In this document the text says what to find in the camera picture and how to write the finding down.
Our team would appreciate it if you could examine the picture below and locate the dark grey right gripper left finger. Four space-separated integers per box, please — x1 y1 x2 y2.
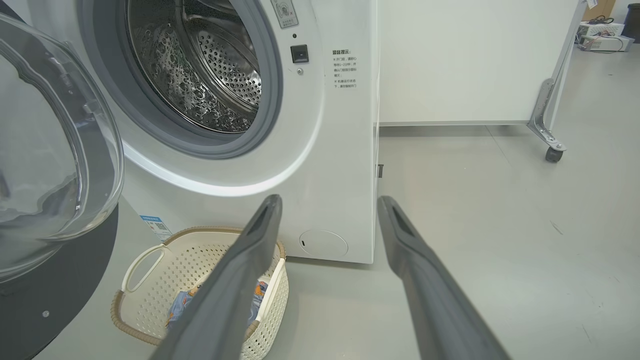
150 194 283 360

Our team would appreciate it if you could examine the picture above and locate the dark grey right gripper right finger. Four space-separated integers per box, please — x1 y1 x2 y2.
376 195 511 360

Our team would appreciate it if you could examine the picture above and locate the blue and cream cartoon garment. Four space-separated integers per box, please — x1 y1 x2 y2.
247 280 269 327

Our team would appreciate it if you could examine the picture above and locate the blue cartoon print garment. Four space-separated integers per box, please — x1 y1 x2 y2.
166 286 202 328

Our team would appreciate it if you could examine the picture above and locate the black round glass washer door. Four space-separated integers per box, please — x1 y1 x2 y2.
0 12 125 360

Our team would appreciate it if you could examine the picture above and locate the white front-load washing machine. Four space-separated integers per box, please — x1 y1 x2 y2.
0 0 381 265

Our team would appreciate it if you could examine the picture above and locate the grey rubber door gasket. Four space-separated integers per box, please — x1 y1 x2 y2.
75 0 284 160

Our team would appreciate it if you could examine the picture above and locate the steel perforated washer drum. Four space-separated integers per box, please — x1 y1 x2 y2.
125 0 263 134

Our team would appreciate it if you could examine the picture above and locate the cream perforated laundry basket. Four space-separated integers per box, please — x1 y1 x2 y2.
111 226 290 360

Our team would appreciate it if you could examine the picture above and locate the blue energy label sticker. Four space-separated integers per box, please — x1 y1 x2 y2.
140 215 173 243

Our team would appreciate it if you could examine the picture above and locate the round filter cover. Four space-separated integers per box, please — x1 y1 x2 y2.
299 229 349 260

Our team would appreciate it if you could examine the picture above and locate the metal partition leg with caster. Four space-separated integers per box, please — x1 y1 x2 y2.
527 0 588 163

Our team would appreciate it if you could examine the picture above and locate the white partition board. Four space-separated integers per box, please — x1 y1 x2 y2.
378 0 586 126

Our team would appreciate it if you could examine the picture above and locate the black instruction text label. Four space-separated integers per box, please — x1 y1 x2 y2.
331 49 358 90

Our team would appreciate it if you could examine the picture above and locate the grey warning label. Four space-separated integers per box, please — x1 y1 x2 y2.
270 0 299 29

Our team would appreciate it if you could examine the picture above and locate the grey electronic device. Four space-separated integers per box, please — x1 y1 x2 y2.
580 35 636 53

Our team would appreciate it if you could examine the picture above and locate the white equipment box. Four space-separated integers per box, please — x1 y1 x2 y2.
579 21 626 38

